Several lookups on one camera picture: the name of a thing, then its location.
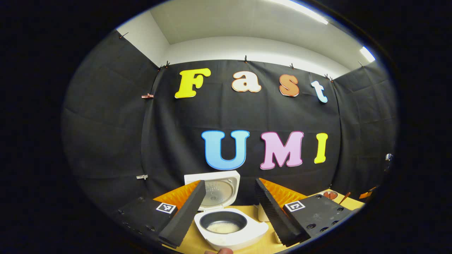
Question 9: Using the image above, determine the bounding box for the small white rice portion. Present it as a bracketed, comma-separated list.
[207, 222, 240, 234]

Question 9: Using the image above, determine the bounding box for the short ceiling light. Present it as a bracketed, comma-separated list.
[360, 46, 376, 62]

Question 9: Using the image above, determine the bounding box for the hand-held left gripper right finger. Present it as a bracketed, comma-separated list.
[254, 177, 353, 247]

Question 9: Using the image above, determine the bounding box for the white rice cooker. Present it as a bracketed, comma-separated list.
[184, 170, 269, 252]

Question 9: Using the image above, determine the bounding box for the white toaster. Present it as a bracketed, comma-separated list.
[257, 203, 269, 223]

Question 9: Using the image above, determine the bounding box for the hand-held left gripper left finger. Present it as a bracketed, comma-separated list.
[117, 180, 207, 249]

